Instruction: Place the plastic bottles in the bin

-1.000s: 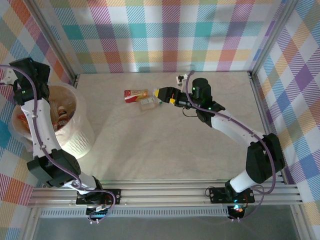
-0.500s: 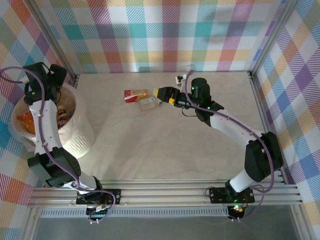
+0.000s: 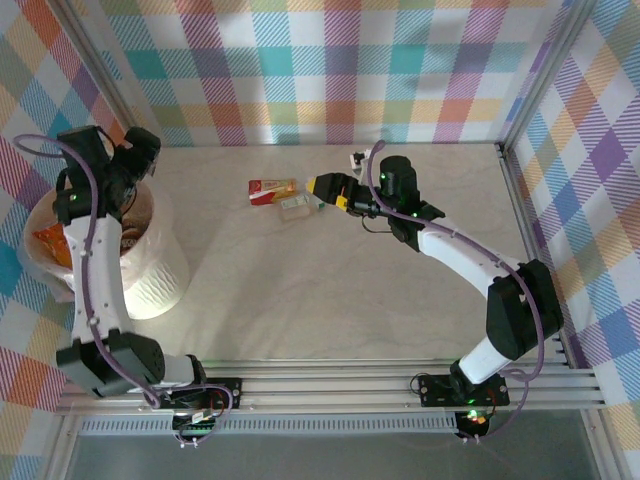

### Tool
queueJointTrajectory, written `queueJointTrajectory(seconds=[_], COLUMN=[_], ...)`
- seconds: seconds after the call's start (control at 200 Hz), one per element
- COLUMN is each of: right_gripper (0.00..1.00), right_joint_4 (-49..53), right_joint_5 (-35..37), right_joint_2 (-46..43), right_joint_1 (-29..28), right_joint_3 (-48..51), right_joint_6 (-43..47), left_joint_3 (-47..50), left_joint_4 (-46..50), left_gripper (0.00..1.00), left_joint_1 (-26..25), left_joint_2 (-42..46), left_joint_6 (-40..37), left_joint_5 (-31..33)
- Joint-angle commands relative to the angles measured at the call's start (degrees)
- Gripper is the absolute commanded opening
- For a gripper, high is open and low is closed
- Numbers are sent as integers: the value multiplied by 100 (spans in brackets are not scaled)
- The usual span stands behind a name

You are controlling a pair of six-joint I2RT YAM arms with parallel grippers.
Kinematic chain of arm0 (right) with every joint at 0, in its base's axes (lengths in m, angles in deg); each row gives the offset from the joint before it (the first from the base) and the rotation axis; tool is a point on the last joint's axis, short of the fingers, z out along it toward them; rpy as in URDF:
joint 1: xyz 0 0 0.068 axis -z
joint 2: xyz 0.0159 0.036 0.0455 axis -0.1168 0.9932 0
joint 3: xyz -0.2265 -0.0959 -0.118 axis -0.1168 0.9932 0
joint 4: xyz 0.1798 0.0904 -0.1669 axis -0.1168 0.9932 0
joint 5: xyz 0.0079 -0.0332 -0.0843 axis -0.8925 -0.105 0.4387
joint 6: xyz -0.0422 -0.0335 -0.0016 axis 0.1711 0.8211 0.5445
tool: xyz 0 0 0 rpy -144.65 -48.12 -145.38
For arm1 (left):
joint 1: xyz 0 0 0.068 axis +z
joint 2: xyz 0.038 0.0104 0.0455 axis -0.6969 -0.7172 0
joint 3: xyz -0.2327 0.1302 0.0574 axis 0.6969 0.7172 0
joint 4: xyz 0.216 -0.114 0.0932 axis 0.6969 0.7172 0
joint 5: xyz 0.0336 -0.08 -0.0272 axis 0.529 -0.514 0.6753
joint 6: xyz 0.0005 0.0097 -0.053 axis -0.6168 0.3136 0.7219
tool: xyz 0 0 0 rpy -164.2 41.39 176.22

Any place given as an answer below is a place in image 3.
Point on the red and yellow box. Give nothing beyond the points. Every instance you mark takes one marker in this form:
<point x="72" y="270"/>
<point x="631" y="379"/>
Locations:
<point x="270" y="192"/>

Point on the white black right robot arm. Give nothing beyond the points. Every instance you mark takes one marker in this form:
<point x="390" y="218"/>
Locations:
<point x="465" y="255"/>

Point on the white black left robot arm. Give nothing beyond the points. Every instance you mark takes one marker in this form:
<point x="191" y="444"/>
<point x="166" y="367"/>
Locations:
<point x="97" y="280"/>

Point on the white ribbed bin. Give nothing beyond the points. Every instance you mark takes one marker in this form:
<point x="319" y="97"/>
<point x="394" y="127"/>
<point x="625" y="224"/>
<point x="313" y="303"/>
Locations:
<point x="160" y="280"/>

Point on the controller circuit board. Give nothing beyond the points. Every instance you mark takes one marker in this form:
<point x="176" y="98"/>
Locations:
<point x="197" y="425"/>
<point x="475" y="420"/>

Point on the aluminium frame post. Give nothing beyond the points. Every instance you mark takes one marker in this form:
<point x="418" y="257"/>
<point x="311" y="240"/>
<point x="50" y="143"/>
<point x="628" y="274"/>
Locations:
<point x="545" y="75"/>
<point x="114" y="85"/>

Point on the aluminium side rail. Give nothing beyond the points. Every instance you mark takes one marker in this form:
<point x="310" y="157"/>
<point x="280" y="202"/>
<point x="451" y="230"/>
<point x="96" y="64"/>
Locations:
<point x="528" y="225"/>

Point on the aluminium base rail beam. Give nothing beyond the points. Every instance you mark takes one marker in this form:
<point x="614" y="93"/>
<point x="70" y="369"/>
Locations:
<point x="325" y="387"/>

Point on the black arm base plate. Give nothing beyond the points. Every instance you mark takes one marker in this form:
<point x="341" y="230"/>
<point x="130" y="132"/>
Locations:
<point x="227" y="387"/>
<point x="435" y="392"/>

